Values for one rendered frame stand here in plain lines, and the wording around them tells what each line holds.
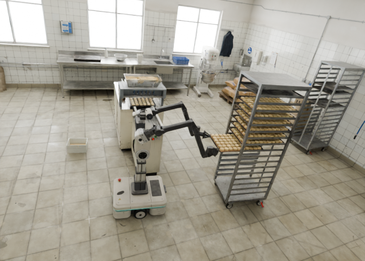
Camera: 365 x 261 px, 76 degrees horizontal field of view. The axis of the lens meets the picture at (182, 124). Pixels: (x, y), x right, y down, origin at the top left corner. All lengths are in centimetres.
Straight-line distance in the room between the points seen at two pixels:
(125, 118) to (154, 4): 381
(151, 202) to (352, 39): 480
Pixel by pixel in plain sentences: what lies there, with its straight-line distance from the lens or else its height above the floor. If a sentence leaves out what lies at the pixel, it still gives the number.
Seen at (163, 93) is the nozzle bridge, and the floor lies 112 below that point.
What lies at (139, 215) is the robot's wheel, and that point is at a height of 8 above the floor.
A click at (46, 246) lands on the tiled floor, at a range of 313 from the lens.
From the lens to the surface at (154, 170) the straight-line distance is 366.
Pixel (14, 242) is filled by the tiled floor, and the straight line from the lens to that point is 327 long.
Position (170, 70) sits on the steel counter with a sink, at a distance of 663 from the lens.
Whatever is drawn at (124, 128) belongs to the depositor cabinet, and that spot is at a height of 49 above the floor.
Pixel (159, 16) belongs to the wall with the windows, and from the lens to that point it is 692.
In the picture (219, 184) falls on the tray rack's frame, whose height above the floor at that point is 15.
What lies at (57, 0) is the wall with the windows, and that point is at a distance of 665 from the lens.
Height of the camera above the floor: 247
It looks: 28 degrees down
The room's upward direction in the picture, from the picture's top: 9 degrees clockwise
